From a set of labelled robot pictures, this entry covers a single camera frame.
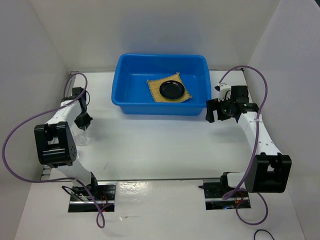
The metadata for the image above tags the black round bowl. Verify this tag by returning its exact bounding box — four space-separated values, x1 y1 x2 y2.
159 80 186 101

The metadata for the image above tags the woven bamboo placemat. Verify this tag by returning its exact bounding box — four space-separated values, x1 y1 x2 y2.
146 72 192 103

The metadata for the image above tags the green round plate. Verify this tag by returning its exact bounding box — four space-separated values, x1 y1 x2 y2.
159 97 188 103

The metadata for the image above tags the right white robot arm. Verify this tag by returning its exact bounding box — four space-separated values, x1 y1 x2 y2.
205 83 292 197

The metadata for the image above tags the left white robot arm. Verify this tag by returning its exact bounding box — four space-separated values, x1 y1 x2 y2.
34 87 100 200

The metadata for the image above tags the blue plastic bin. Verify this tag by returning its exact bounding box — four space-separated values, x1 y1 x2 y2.
111 53 212 116

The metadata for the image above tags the clear plastic cup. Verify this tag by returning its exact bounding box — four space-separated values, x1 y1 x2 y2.
72 130 89 147

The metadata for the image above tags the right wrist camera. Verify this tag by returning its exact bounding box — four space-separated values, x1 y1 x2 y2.
214 82 231 102

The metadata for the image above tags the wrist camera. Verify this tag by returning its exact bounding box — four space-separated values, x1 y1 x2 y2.
214 82 231 102
71 87 84 98

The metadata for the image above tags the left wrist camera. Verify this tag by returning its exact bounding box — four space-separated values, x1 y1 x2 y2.
71 87 84 98

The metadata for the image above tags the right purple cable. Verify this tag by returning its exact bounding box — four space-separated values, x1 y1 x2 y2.
218 65 270 225

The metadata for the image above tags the purple cable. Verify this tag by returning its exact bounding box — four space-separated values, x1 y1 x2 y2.
1 72 107 229
218 65 270 225

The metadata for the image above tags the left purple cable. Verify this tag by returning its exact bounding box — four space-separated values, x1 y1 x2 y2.
1 72 107 229

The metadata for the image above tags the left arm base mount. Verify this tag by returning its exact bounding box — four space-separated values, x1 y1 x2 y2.
61 181 116 213

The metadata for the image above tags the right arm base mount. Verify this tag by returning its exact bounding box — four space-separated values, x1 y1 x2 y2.
198 178 251 210

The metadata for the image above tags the black cable loop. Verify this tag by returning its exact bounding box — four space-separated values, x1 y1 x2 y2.
254 229 276 240

